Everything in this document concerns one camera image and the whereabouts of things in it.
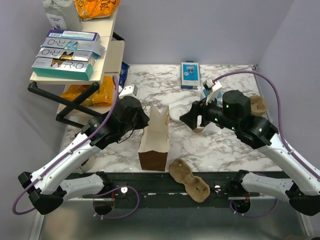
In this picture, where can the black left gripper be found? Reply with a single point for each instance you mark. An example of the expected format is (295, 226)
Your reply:
(144, 119)

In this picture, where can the brown paper bag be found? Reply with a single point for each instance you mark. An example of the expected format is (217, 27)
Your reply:
(155, 141)

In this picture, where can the orange snack bag top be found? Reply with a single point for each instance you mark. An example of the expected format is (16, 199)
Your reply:
(93, 9)

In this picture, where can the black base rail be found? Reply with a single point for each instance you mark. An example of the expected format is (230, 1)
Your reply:
(159, 190)

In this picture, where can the purple white box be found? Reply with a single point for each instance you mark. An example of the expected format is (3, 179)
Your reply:
(74, 35)

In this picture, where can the grey paper bag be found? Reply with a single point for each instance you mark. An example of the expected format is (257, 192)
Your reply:
(62, 14)

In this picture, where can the light blue plastic tumbler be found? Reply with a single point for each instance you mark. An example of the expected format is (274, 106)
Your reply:
(210, 96)

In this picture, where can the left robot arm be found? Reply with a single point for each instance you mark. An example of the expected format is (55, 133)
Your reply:
(49, 186)

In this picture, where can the silver blue toothpaste box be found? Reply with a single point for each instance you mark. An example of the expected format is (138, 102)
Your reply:
(72, 44)

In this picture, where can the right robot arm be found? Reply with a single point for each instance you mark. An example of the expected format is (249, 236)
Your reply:
(300, 189)

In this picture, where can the brown paper coffee cup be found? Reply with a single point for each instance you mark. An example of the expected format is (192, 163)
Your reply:
(199, 128)

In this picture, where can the cardboard cup carrier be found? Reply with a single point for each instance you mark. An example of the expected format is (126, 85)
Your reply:
(194, 186)

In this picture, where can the black shelf frame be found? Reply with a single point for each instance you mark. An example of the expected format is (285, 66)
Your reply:
(69, 105)

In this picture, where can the cream folding shelf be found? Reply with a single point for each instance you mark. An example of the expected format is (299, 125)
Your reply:
(108, 64)

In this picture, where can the blue razor package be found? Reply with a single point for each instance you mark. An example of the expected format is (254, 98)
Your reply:
(190, 75)

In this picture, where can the stacked cardboard cup carriers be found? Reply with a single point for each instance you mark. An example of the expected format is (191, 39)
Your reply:
(259, 105)

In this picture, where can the teal toothpaste box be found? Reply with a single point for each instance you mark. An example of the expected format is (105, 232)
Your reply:
(62, 69)

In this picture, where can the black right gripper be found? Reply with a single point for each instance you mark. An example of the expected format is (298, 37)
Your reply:
(190, 118)

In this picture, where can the white lid stack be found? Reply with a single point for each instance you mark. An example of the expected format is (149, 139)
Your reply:
(177, 111)

